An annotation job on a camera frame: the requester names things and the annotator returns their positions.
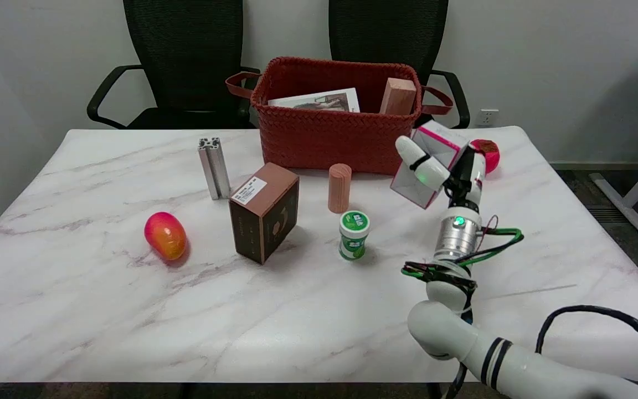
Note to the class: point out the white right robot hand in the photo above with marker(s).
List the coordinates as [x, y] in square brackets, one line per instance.
[428, 168]

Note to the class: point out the white paper box pink edges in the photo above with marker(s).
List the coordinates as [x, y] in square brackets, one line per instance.
[441, 141]

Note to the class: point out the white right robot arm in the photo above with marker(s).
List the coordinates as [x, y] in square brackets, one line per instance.
[452, 327]

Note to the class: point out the brown woven storage basket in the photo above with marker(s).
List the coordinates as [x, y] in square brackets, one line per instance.
[324, 141]

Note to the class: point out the brown cardboard box white label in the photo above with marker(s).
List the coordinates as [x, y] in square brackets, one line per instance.
[263, 216]

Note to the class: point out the red round fruit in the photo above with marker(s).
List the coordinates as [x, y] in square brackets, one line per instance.
[492, 155]

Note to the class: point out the rectangular wooden block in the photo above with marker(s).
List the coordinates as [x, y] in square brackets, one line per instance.
[397, 97]

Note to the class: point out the wooden cylinder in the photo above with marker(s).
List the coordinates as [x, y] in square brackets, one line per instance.
[339, 188]

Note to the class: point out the green white gum jar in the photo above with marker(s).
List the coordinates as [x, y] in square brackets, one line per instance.
[353, 235]

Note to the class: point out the white picture booklet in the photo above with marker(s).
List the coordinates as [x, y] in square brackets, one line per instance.
[319, 101]

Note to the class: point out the black mesh office chair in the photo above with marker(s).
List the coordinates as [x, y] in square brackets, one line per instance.
[186, 55]
[388, 33]

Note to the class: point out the silver aluminium profile piece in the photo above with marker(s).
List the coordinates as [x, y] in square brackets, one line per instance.
[215, 169]

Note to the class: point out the red yellow mango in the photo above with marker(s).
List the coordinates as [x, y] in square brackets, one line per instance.
[165, 235]

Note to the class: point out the white wall socket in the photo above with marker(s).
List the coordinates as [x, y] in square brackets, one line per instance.
[487, 117]

